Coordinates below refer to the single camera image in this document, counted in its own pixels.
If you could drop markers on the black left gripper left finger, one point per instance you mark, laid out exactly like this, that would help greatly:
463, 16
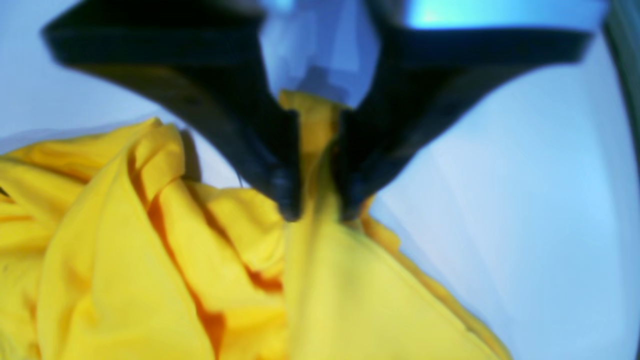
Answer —
204, 64

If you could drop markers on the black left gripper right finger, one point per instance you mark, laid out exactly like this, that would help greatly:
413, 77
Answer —
437, 59

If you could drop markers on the yellow t-shirt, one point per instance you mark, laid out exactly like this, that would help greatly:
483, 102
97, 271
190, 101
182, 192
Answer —
109, 253

